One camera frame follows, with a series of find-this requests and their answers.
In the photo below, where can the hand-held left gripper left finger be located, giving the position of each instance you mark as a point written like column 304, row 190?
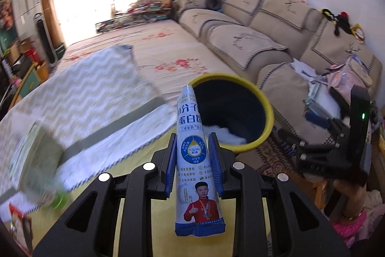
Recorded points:
column 170, row 166

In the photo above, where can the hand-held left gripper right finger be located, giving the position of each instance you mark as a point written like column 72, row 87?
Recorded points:
column 215, row 166

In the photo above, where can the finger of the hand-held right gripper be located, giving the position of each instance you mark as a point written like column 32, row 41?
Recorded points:
column 315, row 119
column 288, row 139

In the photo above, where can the white blue powder sachet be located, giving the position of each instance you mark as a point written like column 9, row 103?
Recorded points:
column 195, row 178

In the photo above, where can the white coarse foam net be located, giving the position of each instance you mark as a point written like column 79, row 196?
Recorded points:
column 228, row 135

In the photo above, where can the black bin with yellow rim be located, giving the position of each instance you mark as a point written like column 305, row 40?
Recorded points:
column 234, row 100

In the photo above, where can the red snack packet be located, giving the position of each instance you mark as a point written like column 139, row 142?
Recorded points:
column 18, row 221

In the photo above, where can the person's right forearm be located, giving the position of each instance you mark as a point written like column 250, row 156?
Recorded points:
column 355, row 230

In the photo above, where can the person's right hand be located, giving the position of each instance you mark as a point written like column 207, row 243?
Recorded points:
column 349, row 193

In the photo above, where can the stack of plastic folders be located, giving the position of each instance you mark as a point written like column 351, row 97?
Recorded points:
column 321, row 97

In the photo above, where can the patterned rug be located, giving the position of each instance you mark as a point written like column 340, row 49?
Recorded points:
column 270, row 154

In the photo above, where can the yellow checked tablecloth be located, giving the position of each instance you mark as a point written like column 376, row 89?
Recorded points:
column 138, row 154

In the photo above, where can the white loose papers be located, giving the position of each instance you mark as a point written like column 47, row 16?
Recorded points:
column 303, row 70

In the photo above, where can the pink backpack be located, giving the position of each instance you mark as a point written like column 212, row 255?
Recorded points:
column 349, row 76

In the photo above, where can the wooden stool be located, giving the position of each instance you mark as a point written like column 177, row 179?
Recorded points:
column 320, row 190

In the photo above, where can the black yellow plush toy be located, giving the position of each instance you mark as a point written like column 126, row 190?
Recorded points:
column 340, row 20

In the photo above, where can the beige sofa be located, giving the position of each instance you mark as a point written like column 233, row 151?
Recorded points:
column 240, row 37

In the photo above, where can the grey white chevron cloth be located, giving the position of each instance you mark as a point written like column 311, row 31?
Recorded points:
column 90, row 85

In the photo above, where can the clear glass cup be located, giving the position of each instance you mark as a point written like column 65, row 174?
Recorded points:
column 51, row 190

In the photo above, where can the floral sheet mattress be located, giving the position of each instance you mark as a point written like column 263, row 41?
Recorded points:
column 180, row 43

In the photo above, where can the grey round cushion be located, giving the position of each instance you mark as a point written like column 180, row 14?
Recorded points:
column 215, row 2

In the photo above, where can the green black box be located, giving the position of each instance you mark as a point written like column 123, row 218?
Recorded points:
column 59, row 51

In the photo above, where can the green television cabinet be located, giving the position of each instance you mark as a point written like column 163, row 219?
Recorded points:
column 31, row 76

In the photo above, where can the red box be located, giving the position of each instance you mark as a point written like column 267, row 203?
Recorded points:
column 31, row 56

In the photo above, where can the black white tower fan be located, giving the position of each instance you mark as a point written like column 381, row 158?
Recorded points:
column 45, row 40

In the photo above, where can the artificial flower decoration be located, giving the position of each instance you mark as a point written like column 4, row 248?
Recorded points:
column 6, row 10

